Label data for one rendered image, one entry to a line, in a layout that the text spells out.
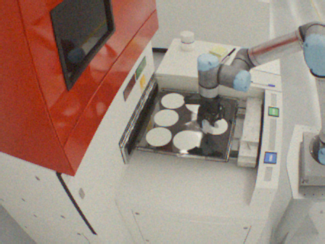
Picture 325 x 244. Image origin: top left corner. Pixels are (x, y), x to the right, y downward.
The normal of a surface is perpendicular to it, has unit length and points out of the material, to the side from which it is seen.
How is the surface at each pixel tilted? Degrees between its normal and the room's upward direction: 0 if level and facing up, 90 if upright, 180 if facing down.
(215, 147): 0
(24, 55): 90
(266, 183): 0
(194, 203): 0
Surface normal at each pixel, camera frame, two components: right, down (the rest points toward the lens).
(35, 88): -0.27, 0.68
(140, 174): -0.09, -0.72
